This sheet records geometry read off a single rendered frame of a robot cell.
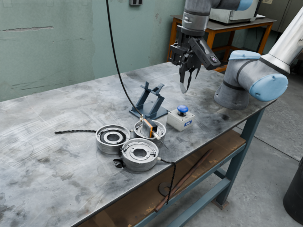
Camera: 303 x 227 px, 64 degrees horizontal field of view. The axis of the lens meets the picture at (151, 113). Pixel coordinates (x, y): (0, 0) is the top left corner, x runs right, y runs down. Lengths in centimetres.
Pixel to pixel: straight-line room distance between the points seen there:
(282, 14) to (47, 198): 419
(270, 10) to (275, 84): 361
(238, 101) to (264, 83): 21
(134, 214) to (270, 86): 65
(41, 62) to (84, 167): 171
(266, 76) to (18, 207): 82
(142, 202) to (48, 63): 170
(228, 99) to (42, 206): 79
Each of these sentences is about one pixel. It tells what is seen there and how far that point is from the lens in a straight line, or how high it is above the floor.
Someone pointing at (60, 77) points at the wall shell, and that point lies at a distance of 245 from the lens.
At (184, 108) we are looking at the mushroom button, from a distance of 86.
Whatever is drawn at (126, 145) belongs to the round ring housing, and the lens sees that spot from 73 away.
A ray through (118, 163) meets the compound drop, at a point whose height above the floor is 80.
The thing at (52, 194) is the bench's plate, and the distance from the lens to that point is 66.
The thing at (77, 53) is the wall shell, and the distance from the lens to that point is 244.
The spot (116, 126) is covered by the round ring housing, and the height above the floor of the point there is 83.
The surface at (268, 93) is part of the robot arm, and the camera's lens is 95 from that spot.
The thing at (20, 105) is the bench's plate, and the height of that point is 80.
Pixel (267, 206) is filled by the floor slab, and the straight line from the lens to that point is 190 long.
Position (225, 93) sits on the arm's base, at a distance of 108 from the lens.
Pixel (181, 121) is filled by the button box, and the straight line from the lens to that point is 84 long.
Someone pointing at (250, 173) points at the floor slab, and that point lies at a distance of 206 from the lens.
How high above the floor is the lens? 130
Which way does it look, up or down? 32 degrees down
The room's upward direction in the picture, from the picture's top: 8 degrees clockwise
